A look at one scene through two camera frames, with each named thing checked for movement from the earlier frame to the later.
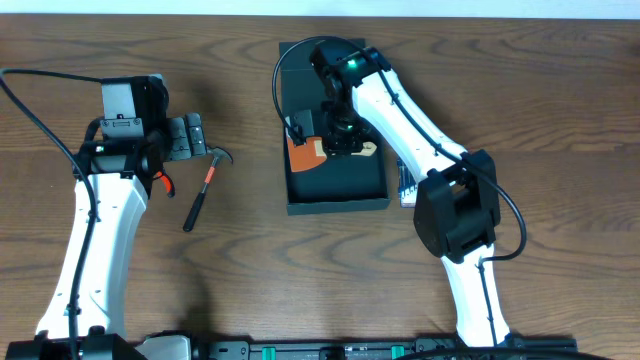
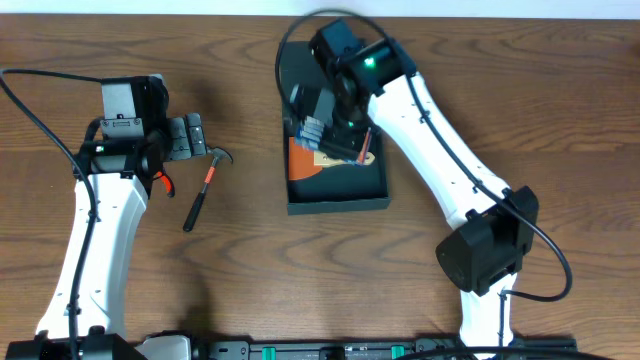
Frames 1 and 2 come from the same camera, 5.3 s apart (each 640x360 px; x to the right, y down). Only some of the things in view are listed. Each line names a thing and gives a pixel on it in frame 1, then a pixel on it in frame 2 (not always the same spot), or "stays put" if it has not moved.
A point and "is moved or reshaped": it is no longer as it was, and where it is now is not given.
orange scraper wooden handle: x=306 y=156 is moved or reshaped
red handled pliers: x=169 y=184 stays put
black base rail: x=361 y=348 stays put
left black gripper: x=186 y=136 stays put
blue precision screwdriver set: x=406 y=186 is moved or reshaped
